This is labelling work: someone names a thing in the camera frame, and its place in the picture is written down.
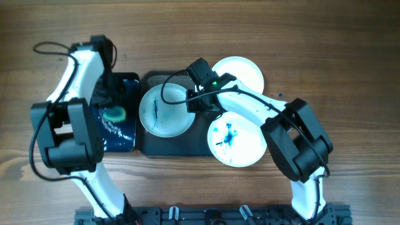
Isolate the small black water tray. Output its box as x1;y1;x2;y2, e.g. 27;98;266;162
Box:
90;72;140;153

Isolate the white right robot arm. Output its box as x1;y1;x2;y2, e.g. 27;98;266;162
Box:
187;72;333;224

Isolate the white plate with blue splat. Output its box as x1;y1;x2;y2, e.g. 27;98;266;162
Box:
207;112;267;168

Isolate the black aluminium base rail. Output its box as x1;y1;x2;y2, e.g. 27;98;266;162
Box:
74;204;353;225

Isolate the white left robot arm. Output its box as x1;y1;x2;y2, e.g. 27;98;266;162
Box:
29;37;141;224

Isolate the green yellow sponge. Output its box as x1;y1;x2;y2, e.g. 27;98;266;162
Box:
102;106;126;123

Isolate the white plate with streak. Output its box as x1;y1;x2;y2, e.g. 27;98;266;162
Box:
139;84;196;138

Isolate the white plate at back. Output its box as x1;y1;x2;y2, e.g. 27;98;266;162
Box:
212;56;264;94

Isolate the large black tray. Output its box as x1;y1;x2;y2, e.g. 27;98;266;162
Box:
136;70;213;158

